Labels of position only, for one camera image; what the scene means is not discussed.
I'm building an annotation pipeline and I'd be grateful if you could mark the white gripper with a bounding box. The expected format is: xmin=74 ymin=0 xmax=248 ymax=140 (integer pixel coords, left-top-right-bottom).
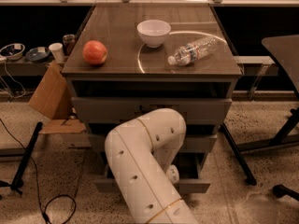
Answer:
xmin=166 ymin=164 xmax=179 ymax=185

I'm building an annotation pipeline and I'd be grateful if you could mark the grey bottom drawer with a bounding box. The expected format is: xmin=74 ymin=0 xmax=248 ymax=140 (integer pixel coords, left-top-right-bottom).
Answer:
xmin=94 ymin=153 xmax=210 ymax=194

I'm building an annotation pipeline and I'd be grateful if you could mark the grey drawer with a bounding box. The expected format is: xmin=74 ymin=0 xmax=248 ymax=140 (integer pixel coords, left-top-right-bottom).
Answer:
xmin=94 ymin=153 xmax=210 ymax=194
xmin=88 ymin=134 xmax=217 ymax=153
xmin=72 ymin=97 xmax=232 ymax=125

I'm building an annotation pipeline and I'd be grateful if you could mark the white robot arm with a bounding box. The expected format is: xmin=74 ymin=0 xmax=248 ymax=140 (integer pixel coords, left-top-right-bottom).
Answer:
xmin=105 ymin=108 xmax=198 ymax=224

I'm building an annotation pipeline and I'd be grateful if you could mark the grey middle drawer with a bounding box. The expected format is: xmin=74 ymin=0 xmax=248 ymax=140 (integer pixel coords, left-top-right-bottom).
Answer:
xmin=88 ymin=134 xmax=217 ymax=153

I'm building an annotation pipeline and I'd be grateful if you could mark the grey top drawer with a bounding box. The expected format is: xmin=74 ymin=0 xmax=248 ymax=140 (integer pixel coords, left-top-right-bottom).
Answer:
xmin=72 ymin=97 xmax=232 ymax=125

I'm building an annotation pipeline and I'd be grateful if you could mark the grey drawer cabinet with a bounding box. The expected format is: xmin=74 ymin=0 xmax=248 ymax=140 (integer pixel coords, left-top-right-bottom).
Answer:
xmin=61 ymin=3 xmax=243 ymax=176

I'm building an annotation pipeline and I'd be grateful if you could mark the black caster foot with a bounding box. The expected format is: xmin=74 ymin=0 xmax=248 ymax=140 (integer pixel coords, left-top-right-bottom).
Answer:
xmin=272 ymin=185 xmax=299 ymax=201

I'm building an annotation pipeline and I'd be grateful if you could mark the clear plastic water bottle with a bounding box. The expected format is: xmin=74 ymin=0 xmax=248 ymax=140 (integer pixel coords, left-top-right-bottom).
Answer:
xmin=167 ymin=36 xmax=218 ymax=66

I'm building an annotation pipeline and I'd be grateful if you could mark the brown cardboard box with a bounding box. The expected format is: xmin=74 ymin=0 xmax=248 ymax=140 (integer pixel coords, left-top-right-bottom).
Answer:
xmin=29 ymin=61 xmax=85 ymax=134

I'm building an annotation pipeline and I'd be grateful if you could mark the red apple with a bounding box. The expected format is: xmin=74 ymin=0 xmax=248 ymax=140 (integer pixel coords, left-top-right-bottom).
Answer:
xmin=82 ymin=40 xmax=107 ymax=65

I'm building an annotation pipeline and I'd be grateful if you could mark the black left stand leg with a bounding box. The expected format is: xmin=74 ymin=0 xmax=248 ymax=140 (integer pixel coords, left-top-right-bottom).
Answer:
xmin=10 ymin=122 xmax=43 ymax=195

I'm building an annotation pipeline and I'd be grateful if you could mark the dark side table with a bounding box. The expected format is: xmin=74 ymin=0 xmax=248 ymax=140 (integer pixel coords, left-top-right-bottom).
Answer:
xmin=262 ymin=35 xmax=299 ymax=147

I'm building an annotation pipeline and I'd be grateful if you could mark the dark glass jar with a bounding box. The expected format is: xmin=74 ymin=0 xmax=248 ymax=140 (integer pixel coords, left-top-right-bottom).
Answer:
xmin=63 ymin=35 xmax=76 ymax=55

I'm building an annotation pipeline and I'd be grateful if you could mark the white paper cup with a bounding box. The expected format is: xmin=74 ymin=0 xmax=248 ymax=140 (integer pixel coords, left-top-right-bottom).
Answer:
xmin=49 ymin=43 xmax=64 ymax=63

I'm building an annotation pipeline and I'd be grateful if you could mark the white blue bowl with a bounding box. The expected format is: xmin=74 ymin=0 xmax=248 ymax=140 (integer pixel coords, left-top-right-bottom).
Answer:
xmin=0 ymin=43 xmax=25 ymax=61

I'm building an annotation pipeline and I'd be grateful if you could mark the black cable on floor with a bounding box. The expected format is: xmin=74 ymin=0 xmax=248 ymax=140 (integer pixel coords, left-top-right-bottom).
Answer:
xmin=0 ymin=119 xmax=78 ymax=224

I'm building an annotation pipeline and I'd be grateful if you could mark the white cable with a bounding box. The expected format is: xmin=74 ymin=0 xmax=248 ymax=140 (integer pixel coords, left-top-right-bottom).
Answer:
xmin=0 ymin=59 xmax=27 ymax=101

